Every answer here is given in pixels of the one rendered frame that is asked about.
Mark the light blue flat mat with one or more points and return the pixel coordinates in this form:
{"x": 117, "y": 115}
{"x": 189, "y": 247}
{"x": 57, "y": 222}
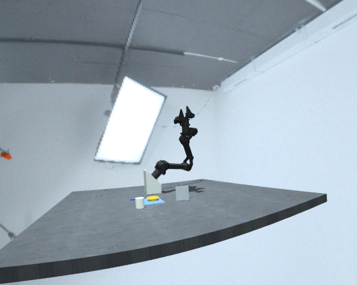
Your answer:
{"x": 147, "y": 202}

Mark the yellow plate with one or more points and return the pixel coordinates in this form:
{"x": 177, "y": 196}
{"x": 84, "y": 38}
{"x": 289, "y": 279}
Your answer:
{"x": 153, "y": 198}

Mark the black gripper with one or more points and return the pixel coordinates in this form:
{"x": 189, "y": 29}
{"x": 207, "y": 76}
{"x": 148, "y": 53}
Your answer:
{"x": 188, "y": 115}

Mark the white cylinder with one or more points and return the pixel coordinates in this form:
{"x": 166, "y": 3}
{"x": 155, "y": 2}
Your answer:
{"x": 139, "y": 202}

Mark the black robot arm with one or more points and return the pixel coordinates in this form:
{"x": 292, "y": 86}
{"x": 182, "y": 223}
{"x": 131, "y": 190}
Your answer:
{"x": 187, "y": 133}

